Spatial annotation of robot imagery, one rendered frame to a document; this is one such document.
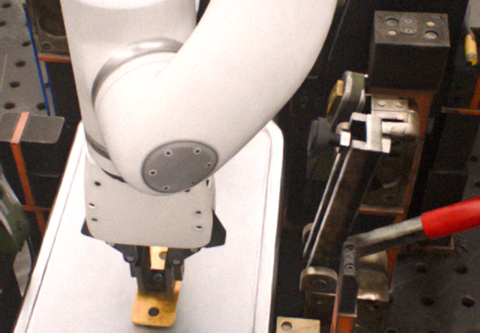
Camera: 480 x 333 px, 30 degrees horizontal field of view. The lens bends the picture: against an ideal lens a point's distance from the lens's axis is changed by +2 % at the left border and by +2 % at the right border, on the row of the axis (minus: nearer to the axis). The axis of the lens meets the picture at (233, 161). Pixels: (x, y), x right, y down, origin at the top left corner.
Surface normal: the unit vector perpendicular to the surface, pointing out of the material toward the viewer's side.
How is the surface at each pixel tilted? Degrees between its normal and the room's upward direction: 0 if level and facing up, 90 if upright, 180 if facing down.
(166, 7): 90
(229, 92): 74
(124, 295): 0
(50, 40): 90
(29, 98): 0
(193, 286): 0
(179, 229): 93
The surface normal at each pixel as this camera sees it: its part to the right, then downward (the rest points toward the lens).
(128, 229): -0.14, 0.79
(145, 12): 0.38, 0.68
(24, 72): 0.00, -0.68
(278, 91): 0.62, 0.55
